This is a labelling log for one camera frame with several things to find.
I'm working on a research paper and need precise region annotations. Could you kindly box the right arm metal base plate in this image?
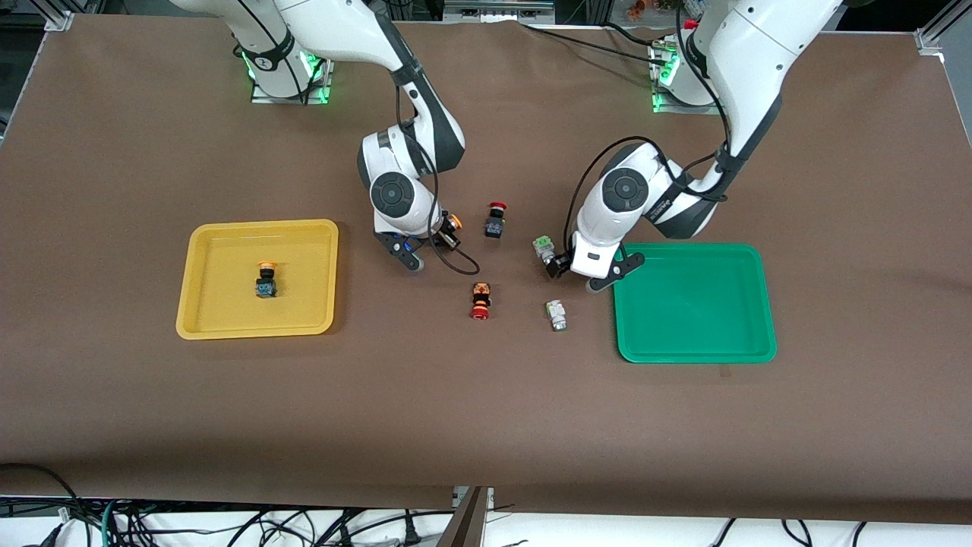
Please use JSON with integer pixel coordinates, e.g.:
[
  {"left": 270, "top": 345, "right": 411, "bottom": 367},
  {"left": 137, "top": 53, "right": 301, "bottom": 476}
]
[{"left": 251, "top": 49, "right": 333, "bottom": 105}]

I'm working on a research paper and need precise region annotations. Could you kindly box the black cable on table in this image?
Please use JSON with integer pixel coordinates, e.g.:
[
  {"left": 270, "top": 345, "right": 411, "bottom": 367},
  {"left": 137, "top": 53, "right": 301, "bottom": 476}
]
[{"left": 519, "top": 21, "right": 661, "bottom": 60}]

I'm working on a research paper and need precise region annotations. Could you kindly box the grey metal box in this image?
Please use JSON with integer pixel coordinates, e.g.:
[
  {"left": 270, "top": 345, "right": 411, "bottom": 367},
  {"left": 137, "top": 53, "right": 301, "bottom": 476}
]
[{"left": 444, "top": 0, "right": 555, "bottom": 22}]

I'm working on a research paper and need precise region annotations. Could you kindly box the green plastic tray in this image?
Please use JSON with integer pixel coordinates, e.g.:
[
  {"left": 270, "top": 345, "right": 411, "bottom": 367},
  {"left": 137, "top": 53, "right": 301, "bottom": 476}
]
[{"left": 611, "top": 243, "right": 778, "bottom": 364}]

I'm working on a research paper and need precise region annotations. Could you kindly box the aluminium profile leg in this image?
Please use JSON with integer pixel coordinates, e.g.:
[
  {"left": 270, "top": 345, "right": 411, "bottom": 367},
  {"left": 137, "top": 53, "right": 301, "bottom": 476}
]
[{"left": 437, "top": 486, "right": 494, "bottom": 547}]

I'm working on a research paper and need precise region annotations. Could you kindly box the yellow plastic tray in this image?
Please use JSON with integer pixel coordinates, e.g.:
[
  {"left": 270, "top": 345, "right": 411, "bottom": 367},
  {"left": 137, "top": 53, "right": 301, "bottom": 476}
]
[{"left": 175, "top": 219, "right": 339, "bottom": 340}]

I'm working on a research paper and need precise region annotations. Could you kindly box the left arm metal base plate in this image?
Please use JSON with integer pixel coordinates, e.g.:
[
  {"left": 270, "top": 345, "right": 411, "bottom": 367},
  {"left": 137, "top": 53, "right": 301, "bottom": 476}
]
[{"left": 652, "top": 42, "right": 722, "bottom": 115}]

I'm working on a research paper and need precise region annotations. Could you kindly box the aluminium frame corner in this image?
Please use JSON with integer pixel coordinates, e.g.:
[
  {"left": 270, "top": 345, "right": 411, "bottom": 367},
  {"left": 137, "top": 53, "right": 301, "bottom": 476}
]
[{"left": 915, "top": 0, "right": 972, "bottom": 55}]

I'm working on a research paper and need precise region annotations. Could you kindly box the black floor cable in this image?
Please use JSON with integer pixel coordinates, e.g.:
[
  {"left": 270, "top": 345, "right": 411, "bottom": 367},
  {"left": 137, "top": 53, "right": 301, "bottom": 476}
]
[{"left": 0, "top": 462, "right": 84, "bottom": 533}]

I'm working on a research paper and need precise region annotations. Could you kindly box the brown table cover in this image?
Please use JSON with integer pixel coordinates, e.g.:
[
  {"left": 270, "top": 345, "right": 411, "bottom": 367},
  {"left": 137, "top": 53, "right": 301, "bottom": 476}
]
[{"left": 0, "top": 14, "right": 972, "bottom": 525}]

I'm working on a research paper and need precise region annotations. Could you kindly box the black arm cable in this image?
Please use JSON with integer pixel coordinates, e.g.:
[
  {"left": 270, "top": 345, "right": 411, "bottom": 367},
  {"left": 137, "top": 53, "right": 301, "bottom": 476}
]
[
  {"left": 563, "top": 0, "right": 734, "bottom": 259},
  {"left": 393, "top": 84, "right": 481, "bottom": 277}
]

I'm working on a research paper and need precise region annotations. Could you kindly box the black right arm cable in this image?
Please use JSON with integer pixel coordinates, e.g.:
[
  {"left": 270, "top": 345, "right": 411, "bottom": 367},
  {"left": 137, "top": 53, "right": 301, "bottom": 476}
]
[{"left": 393, "top": 84, "right": 481, "bottom": 277}]

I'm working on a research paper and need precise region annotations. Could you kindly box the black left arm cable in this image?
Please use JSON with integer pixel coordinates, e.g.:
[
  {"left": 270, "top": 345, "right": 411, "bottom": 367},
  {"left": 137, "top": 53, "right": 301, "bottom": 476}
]
[{"left": 563, "top": 0, "right": 734, "bottom": 259}]

